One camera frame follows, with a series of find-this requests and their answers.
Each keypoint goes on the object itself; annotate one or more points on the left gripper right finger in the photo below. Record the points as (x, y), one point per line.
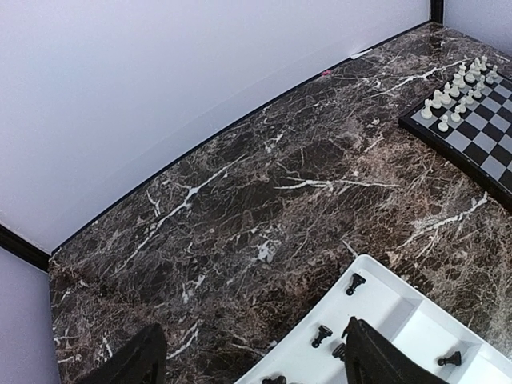
(371, 358)

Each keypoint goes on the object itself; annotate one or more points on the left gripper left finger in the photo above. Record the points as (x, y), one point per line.
(143, 356)

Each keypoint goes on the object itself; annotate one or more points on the white plastic tray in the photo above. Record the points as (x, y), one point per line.
(481, 363)

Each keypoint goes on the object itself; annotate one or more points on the black grey chessboard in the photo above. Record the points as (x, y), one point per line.
(477, 139)

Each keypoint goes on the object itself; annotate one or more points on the black chess pieces right cluster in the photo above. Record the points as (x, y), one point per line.
(396, 310)

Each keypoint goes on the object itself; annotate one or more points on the white chess pieces row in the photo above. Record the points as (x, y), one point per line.
(475, 95)

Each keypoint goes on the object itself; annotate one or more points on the left black frame post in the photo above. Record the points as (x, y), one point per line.
(23, 249)

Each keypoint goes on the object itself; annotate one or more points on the black frame post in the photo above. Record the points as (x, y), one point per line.
(437, 11)
(23, 249)

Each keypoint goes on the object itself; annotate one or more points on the right black frame post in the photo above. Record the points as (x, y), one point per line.
(437, 11)

